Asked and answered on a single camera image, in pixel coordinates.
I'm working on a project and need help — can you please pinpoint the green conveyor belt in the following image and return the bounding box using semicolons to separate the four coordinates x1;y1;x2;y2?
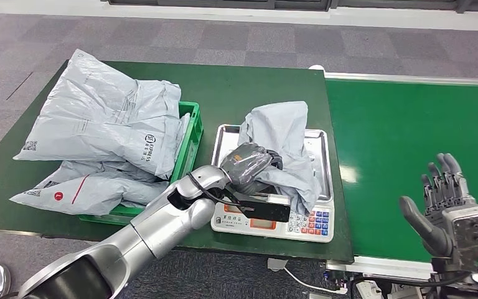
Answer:
309;64;478;299

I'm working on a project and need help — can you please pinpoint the white power cable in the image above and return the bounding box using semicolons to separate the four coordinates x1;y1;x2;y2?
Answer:
283;267;349;295

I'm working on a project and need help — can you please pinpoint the crumpled grey plastic parcel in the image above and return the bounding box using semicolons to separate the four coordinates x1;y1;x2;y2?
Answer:
156;112;191;183

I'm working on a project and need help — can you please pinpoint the white power strip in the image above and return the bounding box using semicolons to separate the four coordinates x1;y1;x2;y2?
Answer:
356;280;382;299

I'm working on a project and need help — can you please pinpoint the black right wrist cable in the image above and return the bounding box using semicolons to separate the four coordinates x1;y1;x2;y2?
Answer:
348;272;471;299

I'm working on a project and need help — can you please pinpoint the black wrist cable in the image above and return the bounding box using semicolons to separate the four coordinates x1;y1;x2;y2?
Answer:
187;172;256;211
348;272;471;299

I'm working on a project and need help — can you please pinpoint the worn right wrist camera box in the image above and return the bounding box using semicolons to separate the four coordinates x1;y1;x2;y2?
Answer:
449;210;478;275

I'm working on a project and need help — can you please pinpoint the green plastic crate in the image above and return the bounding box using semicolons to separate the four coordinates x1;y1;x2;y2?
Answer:
78;101;205;230

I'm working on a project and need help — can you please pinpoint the large grey express parcel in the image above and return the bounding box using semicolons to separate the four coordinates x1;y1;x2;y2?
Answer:
12;49;182;180

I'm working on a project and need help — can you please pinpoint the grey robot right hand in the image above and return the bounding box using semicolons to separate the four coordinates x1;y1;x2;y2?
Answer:
398;153;477;259

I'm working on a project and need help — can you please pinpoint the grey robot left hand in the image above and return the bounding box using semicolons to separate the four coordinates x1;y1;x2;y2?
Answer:
220;142;284;195

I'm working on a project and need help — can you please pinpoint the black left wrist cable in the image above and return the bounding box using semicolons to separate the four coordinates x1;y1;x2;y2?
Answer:
187;172;256;211

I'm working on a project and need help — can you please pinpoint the white scale with steel tray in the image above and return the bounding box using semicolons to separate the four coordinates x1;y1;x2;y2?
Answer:
210;123;335;244

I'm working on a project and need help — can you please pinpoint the grey parcel with red spot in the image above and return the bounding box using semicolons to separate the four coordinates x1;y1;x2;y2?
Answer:
238;101;322;216

